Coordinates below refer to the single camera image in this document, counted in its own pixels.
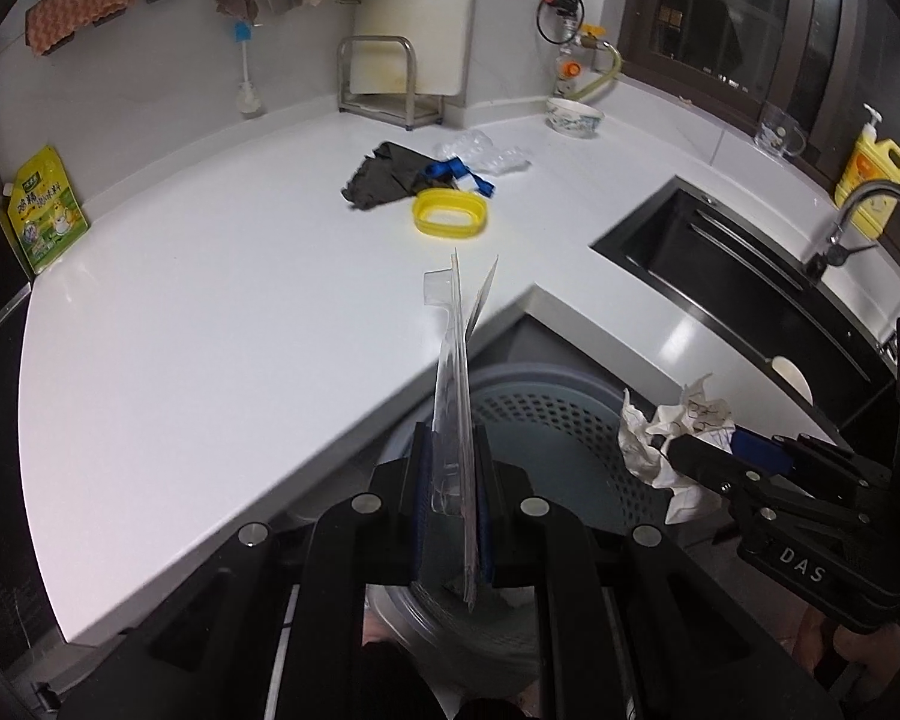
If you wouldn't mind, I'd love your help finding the yellow oval plastic container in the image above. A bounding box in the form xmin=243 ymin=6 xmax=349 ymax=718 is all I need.
xmin=411 ymin=189 xmax=490 ymax=235

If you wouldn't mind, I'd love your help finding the black kitchen appliance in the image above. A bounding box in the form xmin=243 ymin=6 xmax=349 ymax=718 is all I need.
xmin=0 ymin=285 xmax=68 ymax=698

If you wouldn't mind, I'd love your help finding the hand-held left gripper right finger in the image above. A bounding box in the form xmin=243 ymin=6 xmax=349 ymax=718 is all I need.
xmin=472 ymin=426 xmax=842 ymax=720

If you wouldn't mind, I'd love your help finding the blue and white bottle brush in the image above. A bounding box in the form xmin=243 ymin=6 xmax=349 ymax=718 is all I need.
xmin=232 ymin=19 xmax=262 ymax=115

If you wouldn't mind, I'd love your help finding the metal faucet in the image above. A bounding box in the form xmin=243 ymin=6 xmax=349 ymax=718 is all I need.
xmin=805 ymin=181 xmax=900 ymax=286

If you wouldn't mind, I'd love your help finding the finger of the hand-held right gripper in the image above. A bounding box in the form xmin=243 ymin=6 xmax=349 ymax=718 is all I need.
xmin=661 ymin=433 xmax=762 ymax=497
xmin=731 ymin=427 xmax=895 ymax=501

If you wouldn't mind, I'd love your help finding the black device with cable loop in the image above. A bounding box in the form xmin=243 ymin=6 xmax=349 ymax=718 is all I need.
xmin=536 ymin=0 xmax=587 ymax=42

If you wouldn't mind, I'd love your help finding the yellow green hose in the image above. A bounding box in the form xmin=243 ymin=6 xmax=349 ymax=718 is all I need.
xmin=576 ymin=41 xmax=622 ymax=100

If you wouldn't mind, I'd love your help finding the dark grey cloth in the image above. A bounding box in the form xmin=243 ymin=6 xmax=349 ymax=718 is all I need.
xmin=341 ymin=139 xmax=440 ymax=211

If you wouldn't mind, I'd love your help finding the glass mug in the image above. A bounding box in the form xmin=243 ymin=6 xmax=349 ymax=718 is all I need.
xmin=754 ymin=103 xmax=807 ymax=158

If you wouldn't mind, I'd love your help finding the clear plastic bag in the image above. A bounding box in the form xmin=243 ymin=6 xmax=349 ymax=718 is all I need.
xmin=435 ymin=129 xmax=533 ymax=177

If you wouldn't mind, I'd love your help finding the blue ribbon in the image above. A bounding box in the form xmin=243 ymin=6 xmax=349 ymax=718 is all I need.
xmin=429 ymin=157 xmax=497 ymax=197

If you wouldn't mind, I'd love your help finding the yellow green refill pouch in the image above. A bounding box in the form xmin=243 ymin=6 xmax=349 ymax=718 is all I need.
xmin=4 ymin=148 xmax=91 ymax=275

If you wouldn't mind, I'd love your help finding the black kitchen sink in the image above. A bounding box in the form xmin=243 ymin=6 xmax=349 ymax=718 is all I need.
xmin=589 ymin=176 xmax=897 ymax=428

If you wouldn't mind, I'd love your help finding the person's right hand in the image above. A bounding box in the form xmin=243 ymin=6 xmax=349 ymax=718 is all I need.
xmin=795 ymin=604 xmax=900 ymax=691

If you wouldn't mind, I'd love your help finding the dark framed window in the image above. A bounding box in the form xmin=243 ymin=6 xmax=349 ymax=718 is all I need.
xmin=615 ymin=0 xmax=900 ymax=196

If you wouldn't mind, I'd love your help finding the yellow detergent pump bottle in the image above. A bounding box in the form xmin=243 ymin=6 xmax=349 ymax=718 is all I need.
xmin=834 ymin=103 xmax=900 ymax=237

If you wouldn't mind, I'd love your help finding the metal cutting board rack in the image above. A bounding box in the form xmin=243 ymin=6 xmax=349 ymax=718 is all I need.
xmin=336 ymin=35 xmax=445 ymax=132

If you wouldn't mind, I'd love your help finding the patterned ceramic bowl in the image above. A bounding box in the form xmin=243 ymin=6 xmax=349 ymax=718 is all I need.
xmin=545 ymin=96 xmax=605 ymax=140

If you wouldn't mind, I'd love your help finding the white paper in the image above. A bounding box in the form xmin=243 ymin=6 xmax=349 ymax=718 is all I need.
xmin=619 ymin=373 xmax=736 ymax=526

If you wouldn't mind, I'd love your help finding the printed blister package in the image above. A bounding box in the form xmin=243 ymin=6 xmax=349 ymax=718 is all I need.
xmin=422 ymin=249 xmax=502 ymax=612

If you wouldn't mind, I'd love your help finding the white cutting board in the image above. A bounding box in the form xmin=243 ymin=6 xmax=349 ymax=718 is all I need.
xmin=345 ymin=0 xmax=481 ymax=102

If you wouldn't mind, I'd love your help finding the orange wavy cloth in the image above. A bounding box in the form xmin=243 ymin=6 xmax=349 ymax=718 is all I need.
xmin=25 ymin=0 xmax=137 ymax=57

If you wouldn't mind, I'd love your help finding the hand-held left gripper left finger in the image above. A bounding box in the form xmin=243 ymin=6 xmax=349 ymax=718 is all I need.
xmin=60 ymin=424 xmax=437 ymax=720

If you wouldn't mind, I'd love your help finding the grey perforated trash bin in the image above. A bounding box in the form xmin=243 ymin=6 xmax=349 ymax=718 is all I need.
xmin=364 ymin=362 xmax=691 ymax=698

